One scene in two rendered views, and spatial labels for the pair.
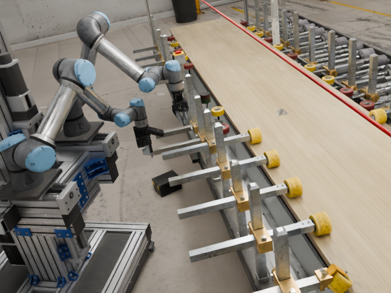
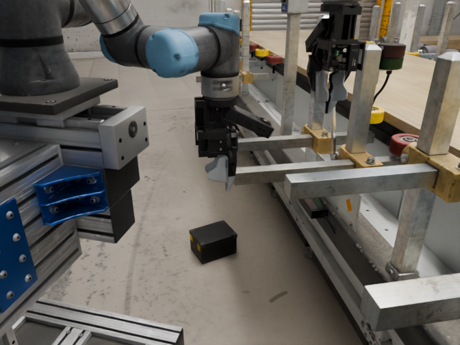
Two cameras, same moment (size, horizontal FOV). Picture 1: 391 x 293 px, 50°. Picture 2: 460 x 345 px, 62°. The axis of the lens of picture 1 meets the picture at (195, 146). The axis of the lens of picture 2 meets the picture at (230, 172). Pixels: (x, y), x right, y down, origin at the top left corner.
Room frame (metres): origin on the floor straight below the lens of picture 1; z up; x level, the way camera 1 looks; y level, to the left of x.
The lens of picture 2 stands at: (1.35, 0.29, 1.22)
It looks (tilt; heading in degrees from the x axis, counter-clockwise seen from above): 26 degrees down; 357
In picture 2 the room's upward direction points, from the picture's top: straight up
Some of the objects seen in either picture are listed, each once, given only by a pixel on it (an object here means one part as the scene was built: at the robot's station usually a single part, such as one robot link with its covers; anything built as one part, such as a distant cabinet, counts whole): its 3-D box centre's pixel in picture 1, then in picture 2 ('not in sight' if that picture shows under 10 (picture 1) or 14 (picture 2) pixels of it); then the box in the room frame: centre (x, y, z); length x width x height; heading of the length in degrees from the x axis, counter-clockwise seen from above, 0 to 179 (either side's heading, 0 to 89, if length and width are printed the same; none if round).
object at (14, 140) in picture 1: (17, 150); not in sight; (1.67, 0.78, 1.21); 0.13 x 0.12 x 0.14; 51
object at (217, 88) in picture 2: (141, 122); (220, 86); (2.10, 0.27, 1.05); 0.08 x 0.08 x 0.05
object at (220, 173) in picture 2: (148, 152); (220, 174); (2.08, 0.27, 0.86); 0.06 x 0.03 x 0.09; 97
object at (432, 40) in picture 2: not in sight; (427, 42); (9.46, -4.31, 0.23); 2.41 x 0.77 x 0.17; 104
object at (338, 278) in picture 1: (337, 279); not in sight; (0.92, -0.37, 0.93); 0.09 x 0.08 x 0.09; 97
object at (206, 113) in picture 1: (212, 150); (421, 191); (1.93, -0.08, 0.89); 0.04 x 0.04 x 0.48; 7
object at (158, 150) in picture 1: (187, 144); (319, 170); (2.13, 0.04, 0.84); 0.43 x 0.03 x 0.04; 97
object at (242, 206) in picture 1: (240, 196); not in sight; (1.41, -0.15, 0.95); 0.14 x 0.06 x 0.05; 7
